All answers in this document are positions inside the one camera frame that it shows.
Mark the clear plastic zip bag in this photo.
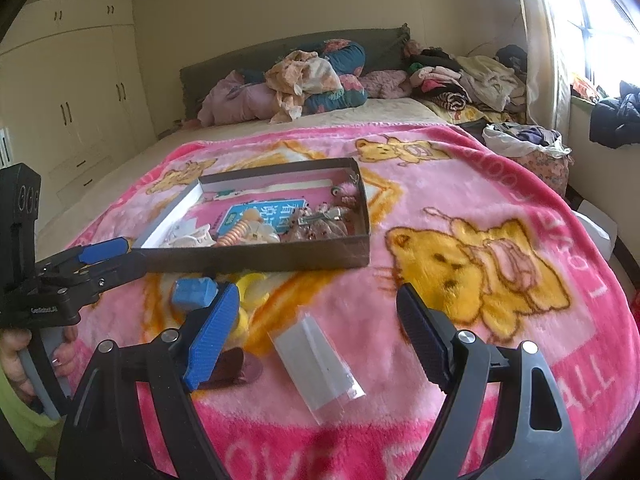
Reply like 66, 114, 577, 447
269, 313, 366, 425

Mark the green sleeve forearm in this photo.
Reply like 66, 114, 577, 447
0, 373, 63, 479

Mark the person's left hand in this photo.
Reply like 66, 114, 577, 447
0, 325, 80, 406

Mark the brown hair clip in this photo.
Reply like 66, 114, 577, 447
198, 347, 264, 390

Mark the blue small box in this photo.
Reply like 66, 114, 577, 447
170, 278, 218, 313

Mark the white plastic claw clip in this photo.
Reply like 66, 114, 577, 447
162, 224, 216, 248

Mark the orange striped doll ornament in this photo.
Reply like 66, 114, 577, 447
216, 208, 281, 247

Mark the pink teddy bear blanket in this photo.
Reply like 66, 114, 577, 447
76, 124, 639, 479

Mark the blue Chinese book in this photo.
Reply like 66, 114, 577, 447
217, 198, 308, 235

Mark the sheer bow hair clip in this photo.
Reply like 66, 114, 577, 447
282, 204, 350, 242

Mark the cream built-in wardrobe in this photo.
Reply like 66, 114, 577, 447
1, 0, 156, 228

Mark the shallow cardboard tray box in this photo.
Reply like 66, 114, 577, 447
132, 157, 371, 274

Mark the white box beside bed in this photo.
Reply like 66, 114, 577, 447
574, 200, 618, 261

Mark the floral laundry basket with clothes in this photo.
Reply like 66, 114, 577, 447
482, 122, 573, 196

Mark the pile of folded clothes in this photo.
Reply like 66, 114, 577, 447
404, 40, 528, 120

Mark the pile of quilts and pillows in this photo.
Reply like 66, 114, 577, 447
196, 38, 411, 127

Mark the cream window curtain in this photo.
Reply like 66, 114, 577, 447
520, 0, 570, 133

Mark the dark jacket on windowsill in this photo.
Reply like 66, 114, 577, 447
589, 81, 640, 150

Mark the dark green headboard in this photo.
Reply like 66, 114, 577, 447
179, 24, 411, 119

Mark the pink fluffy pompom keychain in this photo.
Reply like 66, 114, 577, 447
331, 176, 360, 208

